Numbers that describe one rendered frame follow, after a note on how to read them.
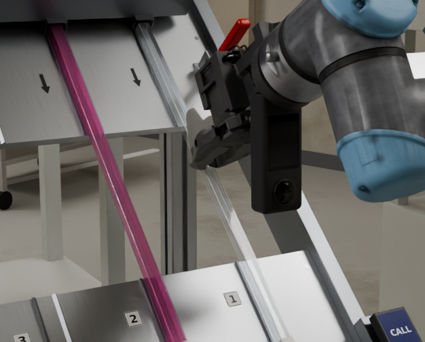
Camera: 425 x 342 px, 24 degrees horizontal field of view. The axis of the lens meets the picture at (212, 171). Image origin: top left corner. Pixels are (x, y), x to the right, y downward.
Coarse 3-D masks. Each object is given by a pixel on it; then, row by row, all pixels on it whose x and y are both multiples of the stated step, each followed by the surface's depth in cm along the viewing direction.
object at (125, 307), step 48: (96, 288) 95; (144, 288) 96; (192, 288) 99; (240, 288) 101; (288, 288) 103; (0, 336) 88; (48, 336) 90; (96, 336) 92; (144, 336) 93; (192, 336) 95; (240, 336) 97; (336, 336) 101
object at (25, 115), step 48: (0, 48) 109; (48, 48) 112; (96, 48) 114; (144, 48) 117; (192, 48) 120; (0, 96) 105; (48, 96) 107; (96, 96) 110; (144, 96) 112; (192, 96) 115; (0, 144) 101; (48, 144) 104
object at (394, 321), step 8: (392, 312) 100; (400, 312) 100; (384, 320) 99; (392, 320) 99; (400, 320) 99; (408, 320) 100; (384, 328) 98; (392, 328) 98; (400, 328) 99; (408, 328) 99; (392, 336) 98; (400, 336) 98; (408, 336) 98; (416, 336) 99
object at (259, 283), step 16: (144, 32) 117; (160, 64) 114; (160, 80) 114; (176, 96) 112; (176, 112) 111; (208, 176) 106; (224, 192) 106; (224, 208) 104; (224, 224) 104; (240, 224) 104; (240, 240) 103; (240, 256) 102; (256, 272) 101; (256, 288) 100; (272, 304) 99; (272, 320) 98; (288, 336) 97
